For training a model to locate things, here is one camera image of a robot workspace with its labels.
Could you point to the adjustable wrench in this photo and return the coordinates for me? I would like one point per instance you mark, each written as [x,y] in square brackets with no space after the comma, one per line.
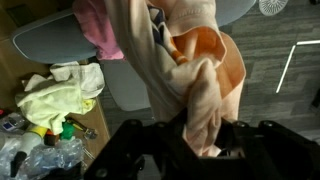
[88,133]

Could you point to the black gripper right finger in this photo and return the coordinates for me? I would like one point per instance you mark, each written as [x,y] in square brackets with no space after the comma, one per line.
[269,151]

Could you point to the pink shirt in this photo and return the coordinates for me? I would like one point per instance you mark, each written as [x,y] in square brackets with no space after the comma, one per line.
[95,25]

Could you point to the clear plastic bag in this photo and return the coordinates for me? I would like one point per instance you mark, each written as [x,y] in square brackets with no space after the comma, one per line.
[42,160]

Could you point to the peach shirt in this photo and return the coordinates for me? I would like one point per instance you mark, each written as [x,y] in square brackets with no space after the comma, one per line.
[185,61]

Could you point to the white floor fan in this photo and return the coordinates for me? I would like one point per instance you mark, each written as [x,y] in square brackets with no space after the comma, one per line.
[272,7]

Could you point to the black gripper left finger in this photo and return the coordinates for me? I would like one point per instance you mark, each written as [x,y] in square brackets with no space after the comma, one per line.
[123,156]

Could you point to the pale yellow cloth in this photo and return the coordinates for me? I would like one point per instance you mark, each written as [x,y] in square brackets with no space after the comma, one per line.
[70,88]

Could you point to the grey office chair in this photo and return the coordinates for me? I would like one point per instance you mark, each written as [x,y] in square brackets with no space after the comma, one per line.
[57,38]

